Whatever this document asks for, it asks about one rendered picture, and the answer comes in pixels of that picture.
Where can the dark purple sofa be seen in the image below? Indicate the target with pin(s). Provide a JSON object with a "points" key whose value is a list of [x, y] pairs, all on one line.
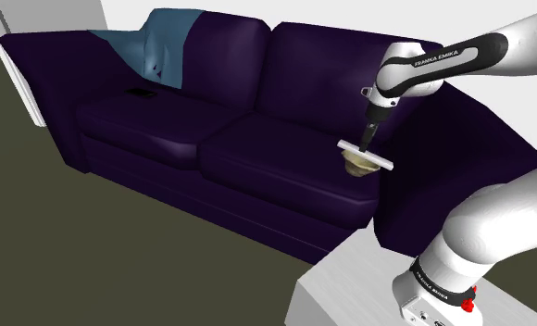
{"points": [[259, 149]]}

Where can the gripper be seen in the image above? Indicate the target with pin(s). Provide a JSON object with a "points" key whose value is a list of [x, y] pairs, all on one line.
{"points": [[375, 115]]}

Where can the white door frame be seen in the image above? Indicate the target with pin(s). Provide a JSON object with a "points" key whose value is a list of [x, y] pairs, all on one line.
{"points": [[11, 72]]}

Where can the beige bowl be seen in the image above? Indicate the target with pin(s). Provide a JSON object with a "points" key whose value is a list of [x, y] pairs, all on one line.
{"points": [[358, 166]]}

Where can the grey robot stand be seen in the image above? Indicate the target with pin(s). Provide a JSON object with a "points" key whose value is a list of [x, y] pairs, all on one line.
{"points": [[340, 293]]}

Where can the blue blanket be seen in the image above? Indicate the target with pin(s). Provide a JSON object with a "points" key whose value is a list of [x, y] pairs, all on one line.
{"points": [[160, 49]]}

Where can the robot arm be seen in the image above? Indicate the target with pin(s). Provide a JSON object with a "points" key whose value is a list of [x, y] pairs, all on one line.
{"points": [[489, 225]]}

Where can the white bar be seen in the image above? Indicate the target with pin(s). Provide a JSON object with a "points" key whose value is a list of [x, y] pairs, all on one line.
{"points": [[368, 155]]}

